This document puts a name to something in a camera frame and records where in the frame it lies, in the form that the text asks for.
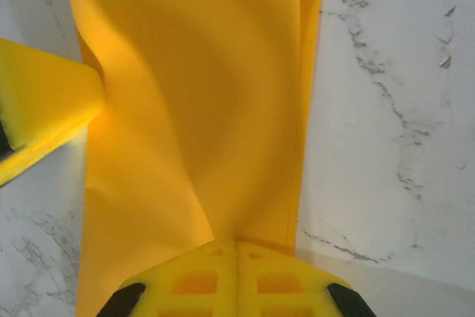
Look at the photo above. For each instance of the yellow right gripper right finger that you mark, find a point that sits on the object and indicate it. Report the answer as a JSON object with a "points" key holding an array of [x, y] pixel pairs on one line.
{"points": [[285, 287]]}

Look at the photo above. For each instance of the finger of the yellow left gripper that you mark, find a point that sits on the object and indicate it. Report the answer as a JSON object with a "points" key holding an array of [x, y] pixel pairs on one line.
{"points": [[44, 90], [37, 153]]}

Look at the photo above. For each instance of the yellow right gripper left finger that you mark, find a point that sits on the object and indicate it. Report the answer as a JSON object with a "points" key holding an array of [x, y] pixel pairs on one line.
{"points": [[193, 283]]}

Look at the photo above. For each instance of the yellow paper sheet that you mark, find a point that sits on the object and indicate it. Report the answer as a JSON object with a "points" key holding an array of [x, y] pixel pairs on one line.
{"points": [[204, 90]]}

